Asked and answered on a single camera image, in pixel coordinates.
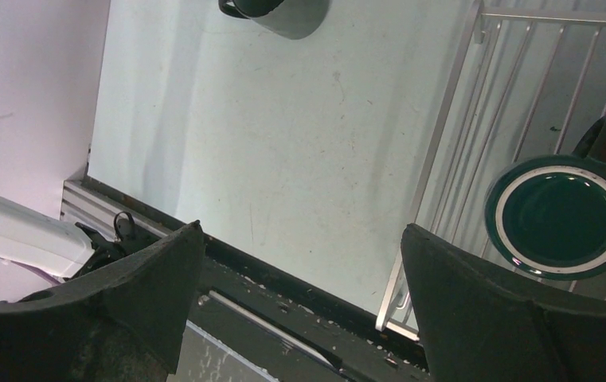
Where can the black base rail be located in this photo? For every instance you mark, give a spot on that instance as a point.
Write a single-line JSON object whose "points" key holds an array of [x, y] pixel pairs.
{"points": [[293, 331]]}

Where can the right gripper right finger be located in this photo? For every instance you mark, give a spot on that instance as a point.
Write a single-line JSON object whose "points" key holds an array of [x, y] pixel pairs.
{"points": [[477, 321]]}

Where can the dark green mug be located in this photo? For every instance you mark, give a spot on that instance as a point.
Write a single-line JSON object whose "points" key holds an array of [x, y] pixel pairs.
{"points": [[547, 215]]}

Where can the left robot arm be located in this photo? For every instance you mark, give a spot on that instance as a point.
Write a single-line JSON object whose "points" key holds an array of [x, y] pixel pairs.
{"points": [[28, 237]]}

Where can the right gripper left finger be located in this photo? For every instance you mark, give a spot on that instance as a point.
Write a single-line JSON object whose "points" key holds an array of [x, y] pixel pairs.
{"points": [[122, 322]]}

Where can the grey black mug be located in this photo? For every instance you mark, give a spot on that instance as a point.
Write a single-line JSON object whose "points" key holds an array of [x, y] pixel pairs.
{"points": [[293, 19]]}

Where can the wire dish rack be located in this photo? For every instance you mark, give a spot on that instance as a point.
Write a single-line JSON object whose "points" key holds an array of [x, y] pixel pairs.
{"points": [[502, 82]]}

